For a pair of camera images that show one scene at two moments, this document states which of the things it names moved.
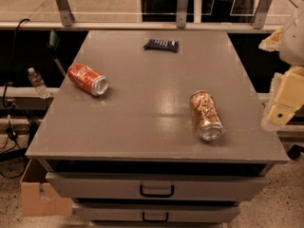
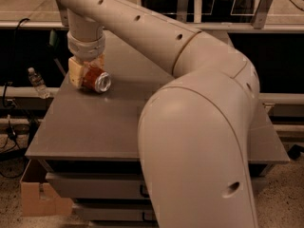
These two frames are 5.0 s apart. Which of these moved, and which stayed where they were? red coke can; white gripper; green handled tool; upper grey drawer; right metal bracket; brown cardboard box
Moved: red coke can; white gripper
Stayed: brown cardboard box; upper grey drawer; green handled tool; right metal bracket
